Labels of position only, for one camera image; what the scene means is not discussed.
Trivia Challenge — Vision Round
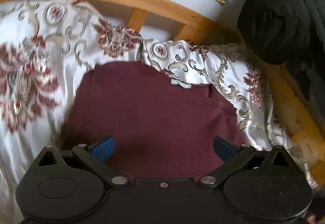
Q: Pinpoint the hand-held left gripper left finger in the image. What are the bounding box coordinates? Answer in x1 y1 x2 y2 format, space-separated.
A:
38 135 129 187

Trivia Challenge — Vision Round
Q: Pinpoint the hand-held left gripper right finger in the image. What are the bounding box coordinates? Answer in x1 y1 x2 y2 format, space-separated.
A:
199 135 293 187

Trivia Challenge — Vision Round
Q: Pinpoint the maroon long-sleeve shirt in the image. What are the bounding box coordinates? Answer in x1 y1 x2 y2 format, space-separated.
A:
60 61 252 181

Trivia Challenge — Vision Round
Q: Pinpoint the white floral satin bedspread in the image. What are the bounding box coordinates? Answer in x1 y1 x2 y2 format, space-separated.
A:
0 0 321 224

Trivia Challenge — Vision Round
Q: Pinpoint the black hanging jacket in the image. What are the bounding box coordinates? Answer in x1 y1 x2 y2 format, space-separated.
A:
237 0 325 103

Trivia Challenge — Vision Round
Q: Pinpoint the wooden bed frame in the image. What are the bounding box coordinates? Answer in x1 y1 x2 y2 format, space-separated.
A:
0 0 325 190

